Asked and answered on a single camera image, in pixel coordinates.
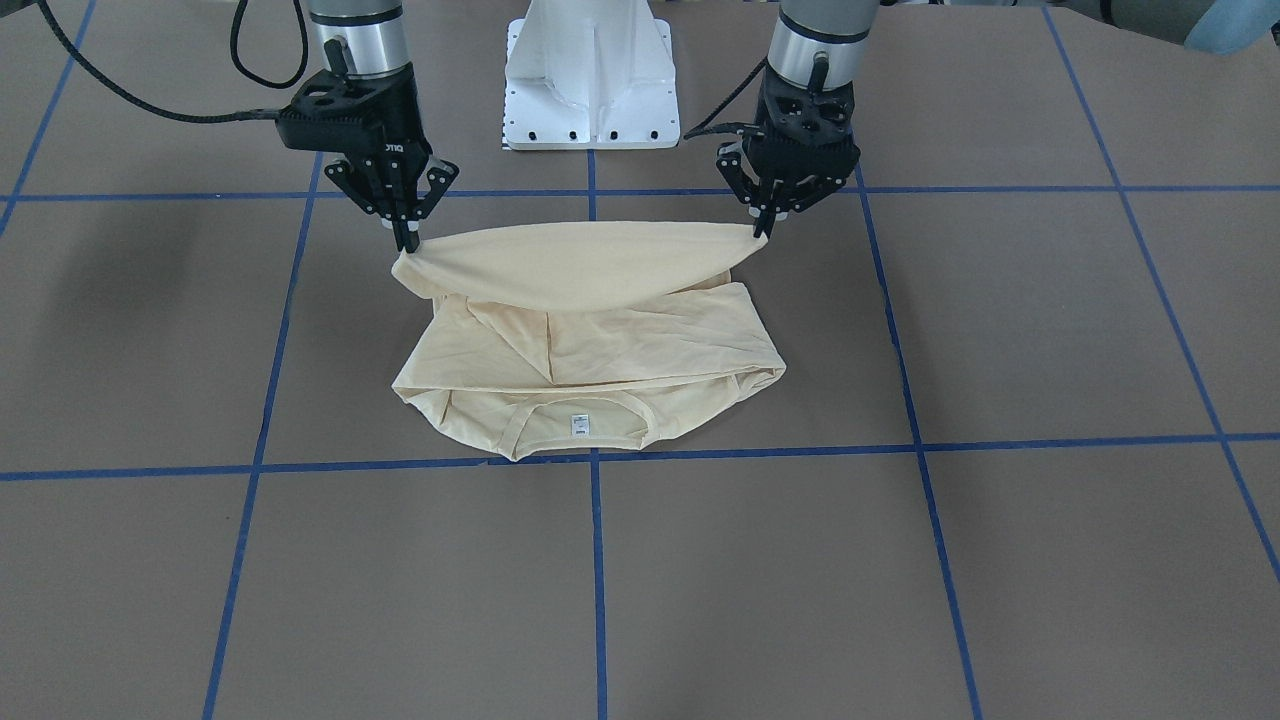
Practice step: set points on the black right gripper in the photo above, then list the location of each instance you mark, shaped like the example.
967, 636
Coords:
393, 122

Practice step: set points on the brown table mat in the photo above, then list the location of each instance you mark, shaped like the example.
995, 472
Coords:
1023, 462

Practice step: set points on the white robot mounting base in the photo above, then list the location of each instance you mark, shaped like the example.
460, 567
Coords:
590, 75

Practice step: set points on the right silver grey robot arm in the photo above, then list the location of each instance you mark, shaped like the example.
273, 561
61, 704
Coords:
365, 39

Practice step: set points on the beige long-sleeve graphic shirt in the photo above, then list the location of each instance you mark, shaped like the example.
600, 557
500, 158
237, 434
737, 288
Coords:
566, 335

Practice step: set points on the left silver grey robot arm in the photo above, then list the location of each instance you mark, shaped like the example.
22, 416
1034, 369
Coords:
815, 44

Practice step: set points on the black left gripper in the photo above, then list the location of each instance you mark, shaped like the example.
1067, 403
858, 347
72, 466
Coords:
797, 187

